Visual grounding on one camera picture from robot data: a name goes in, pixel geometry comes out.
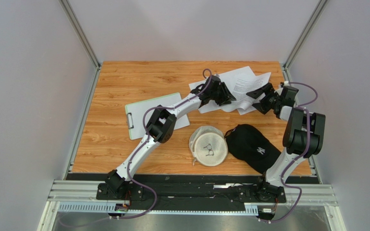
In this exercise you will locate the white paper sheet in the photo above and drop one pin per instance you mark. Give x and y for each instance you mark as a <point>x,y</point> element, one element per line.
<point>138,110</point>
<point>239,72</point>

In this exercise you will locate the aluminium frame post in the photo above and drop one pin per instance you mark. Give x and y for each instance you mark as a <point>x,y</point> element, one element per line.
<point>73,19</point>
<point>317,12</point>

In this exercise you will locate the white mesh round pouch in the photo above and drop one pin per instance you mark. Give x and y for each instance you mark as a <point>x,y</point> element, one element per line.
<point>208,146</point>

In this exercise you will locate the left aluminium frame post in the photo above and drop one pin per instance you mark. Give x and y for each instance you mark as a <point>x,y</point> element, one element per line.
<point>73,19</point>

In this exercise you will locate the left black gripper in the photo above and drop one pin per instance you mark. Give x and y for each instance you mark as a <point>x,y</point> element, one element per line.
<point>228,96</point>

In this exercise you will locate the metal clipboard clip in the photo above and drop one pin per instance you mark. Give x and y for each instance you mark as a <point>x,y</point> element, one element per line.
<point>129,120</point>

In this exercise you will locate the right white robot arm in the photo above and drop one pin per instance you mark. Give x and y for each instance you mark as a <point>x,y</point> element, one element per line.
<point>303,136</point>

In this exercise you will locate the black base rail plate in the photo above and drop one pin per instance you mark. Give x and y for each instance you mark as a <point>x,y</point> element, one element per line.
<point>193,193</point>

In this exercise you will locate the right aluminium frame post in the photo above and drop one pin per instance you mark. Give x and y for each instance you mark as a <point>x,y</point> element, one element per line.
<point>317,12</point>

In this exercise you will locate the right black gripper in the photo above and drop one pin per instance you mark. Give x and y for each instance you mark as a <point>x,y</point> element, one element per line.
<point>266,98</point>

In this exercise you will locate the green clipboard folder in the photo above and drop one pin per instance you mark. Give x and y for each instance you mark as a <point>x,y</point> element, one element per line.
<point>161,115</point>

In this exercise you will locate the white paper sheet behind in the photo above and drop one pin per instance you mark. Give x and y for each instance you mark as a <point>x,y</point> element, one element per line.
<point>239,72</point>

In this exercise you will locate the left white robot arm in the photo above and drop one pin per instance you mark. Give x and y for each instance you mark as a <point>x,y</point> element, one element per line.
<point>117,184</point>

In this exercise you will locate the black baseball cap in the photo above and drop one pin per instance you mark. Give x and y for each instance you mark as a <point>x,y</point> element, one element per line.
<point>247,143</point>

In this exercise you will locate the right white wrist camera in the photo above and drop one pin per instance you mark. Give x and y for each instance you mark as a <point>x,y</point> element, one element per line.
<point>285,85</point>

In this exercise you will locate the printed text paper sheet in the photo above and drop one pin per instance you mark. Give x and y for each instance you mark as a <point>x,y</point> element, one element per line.
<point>239,85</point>

